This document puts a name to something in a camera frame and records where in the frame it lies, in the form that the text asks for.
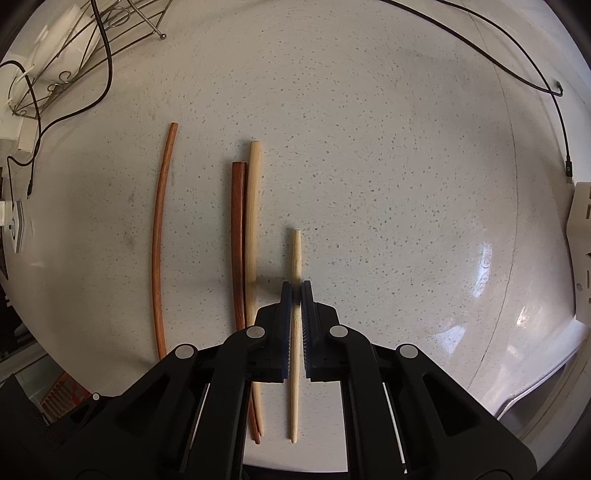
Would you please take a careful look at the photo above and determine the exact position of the metal wire rack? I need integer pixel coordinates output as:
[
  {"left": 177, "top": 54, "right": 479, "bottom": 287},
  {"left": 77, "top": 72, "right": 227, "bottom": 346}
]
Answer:
[{"left": 14, "top": 0, "right": 169, "bottom": 116}]

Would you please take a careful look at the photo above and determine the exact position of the white square device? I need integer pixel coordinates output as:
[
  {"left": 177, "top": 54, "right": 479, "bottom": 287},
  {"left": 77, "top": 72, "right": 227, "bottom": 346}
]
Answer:
[{"left": 7, "top": 199, "right": 31, "bottom": 254}]

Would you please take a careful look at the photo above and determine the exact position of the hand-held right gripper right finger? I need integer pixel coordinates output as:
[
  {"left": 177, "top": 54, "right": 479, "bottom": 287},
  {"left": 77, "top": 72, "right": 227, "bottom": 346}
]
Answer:
[{"left": 300, "top": 280, "right": 539, "bottom": 480}]

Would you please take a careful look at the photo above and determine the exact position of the light wooden chopstick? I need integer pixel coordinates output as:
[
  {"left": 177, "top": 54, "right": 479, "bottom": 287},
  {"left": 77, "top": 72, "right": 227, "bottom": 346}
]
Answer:
[
  {"left": 288, "top": 229, "right": 304, "bottom": 440},
  {"left": 244, "top": 141, "right": 265, "bottom": 445}
]

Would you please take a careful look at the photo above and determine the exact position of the reddish brown chopstick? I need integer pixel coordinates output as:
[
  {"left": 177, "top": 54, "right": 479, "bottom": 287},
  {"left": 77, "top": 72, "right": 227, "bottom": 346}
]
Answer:
[
  {"left": 151, "top": 122, "right": 179, "bottom": 361},
  {"left": 231, "top": 161, "right": 264, "bottom": 437}
]

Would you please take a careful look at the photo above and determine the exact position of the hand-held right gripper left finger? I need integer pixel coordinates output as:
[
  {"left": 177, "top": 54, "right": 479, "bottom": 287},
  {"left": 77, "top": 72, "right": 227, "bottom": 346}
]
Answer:
[{"left": 60, "top": 280, "right": 296, "bottom": 480}]

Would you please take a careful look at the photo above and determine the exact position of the cream plastic utensil holder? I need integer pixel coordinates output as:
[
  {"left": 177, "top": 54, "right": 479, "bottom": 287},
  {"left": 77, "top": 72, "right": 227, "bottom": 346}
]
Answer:
[{"left": 566, "top": 182, "right": 591, "bottom": 319}]

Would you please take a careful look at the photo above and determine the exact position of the black cable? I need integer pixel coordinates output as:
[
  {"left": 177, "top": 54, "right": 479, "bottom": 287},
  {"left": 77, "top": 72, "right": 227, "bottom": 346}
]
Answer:
[
  {"left": 0, "top": 0, "right": 114, "bottom": 195},
  {"left": 385, "top": 0, "right": 575, "bottom": 181}
]

